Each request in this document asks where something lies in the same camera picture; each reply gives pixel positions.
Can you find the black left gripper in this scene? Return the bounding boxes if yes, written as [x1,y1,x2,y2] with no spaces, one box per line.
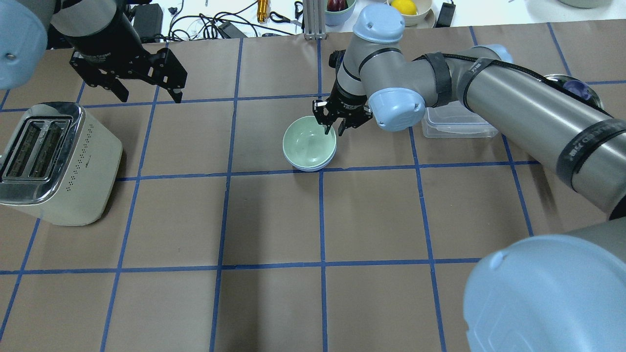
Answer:
[61,10,188,103]

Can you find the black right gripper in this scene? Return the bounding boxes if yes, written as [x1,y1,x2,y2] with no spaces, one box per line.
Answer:
[313,82,373,137]

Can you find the green bowl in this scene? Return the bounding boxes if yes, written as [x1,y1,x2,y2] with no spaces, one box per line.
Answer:
[282,116,337,151]

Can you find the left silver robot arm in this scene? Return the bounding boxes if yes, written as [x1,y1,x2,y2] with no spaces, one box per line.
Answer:
[0,0,188,103]

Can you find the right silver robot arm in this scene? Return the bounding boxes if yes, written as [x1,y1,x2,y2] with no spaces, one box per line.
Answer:
[313,3,626,352]

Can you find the blue bowl with fruit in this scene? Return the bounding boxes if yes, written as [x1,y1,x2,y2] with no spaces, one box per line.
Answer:
[324,0,357,26]

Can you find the beige bowl with lemon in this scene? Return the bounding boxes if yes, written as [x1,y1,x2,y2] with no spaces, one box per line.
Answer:
[386,0,432,27]

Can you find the silver toaster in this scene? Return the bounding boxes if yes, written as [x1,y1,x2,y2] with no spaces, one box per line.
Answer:
[0,102,123,226]

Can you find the clear plastic food container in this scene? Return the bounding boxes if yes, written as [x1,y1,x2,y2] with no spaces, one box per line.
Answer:
[421,101,498,138]

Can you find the yellow lemon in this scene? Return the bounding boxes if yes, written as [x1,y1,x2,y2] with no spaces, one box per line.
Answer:
[390,0,418,16]

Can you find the black power adapter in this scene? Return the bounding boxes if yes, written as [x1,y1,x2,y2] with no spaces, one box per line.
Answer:
[434,2,456,27]

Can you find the blue saucepan with lid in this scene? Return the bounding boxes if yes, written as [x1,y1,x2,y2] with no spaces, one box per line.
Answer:
[545,74,604,110]

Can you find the aluminium frame post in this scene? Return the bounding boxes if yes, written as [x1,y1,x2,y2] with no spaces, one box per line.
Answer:
[302,0,327,40]

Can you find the orange handled tool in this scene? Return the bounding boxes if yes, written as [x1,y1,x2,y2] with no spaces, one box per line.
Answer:
[256,0,269,23]

